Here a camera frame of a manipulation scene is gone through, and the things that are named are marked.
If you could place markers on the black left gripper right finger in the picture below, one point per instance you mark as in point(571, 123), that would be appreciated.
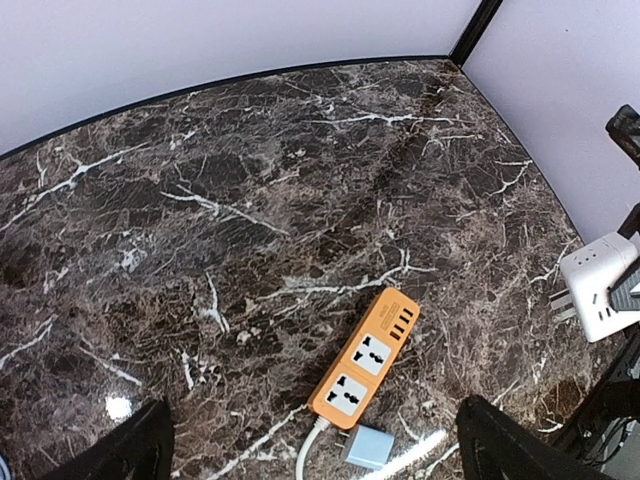
point(493, 446)

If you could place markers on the black right side rail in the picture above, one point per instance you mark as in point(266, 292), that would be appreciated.
point(614, 397)

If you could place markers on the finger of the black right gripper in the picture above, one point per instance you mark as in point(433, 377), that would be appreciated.
point(623, 294)

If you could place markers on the light blue charger plug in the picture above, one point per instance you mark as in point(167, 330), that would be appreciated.
point(366, 447)

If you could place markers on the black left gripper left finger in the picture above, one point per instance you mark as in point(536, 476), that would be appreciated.
point(140, 448)

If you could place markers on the orange power strip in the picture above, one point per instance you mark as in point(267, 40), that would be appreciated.
point(362, 364)

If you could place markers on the white cube socket adapter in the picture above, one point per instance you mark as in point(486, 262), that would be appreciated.
point(588, 273)

